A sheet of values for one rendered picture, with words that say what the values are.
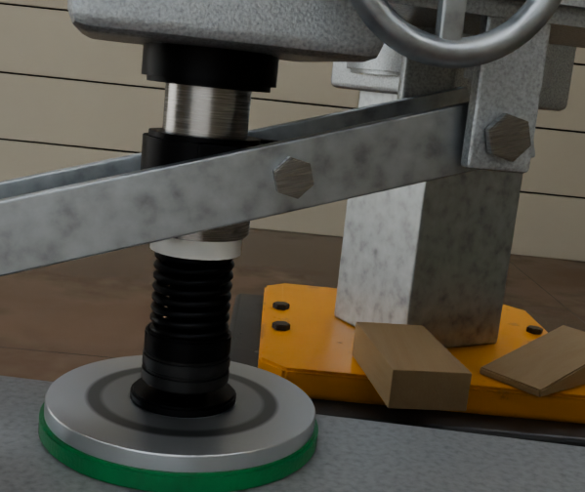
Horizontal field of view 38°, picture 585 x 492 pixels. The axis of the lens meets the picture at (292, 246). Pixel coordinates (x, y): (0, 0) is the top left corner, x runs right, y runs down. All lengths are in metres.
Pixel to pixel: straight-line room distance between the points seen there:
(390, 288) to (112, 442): 0.75
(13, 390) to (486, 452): 0.40
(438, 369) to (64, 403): 0.52
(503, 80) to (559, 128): 6.29
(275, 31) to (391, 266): 0.78
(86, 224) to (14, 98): 6.31
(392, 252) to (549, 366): 0.28
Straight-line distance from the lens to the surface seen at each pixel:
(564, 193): 6.98
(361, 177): 0.62
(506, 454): 0.75
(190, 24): 0.54
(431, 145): 0.63
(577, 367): 1.26
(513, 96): 0.63
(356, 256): 1.36
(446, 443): 0.75
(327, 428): 0.74
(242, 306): 1.59
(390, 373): 1.05
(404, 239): 1.26
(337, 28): 0.56
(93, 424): 0.65
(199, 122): 0.62
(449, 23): 0.53
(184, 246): 0.63
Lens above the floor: 1.15
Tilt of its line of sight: 11 degrees down
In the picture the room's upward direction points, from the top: 6 degrees clockwise
